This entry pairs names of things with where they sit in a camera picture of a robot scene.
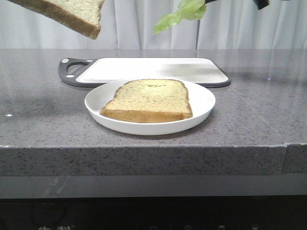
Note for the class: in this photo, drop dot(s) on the grey curtain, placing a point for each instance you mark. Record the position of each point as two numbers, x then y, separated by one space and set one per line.
128 24

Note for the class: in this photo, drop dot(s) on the white cutting board grey rim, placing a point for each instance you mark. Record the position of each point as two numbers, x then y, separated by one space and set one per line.
96 72

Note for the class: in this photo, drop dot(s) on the toasted bread slice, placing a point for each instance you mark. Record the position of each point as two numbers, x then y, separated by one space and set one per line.
149 101
82 16

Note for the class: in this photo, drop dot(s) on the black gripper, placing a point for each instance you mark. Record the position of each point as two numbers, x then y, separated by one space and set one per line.
259 3

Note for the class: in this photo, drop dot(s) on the green lettuce leaf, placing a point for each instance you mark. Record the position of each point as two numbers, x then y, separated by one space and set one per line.
187 10

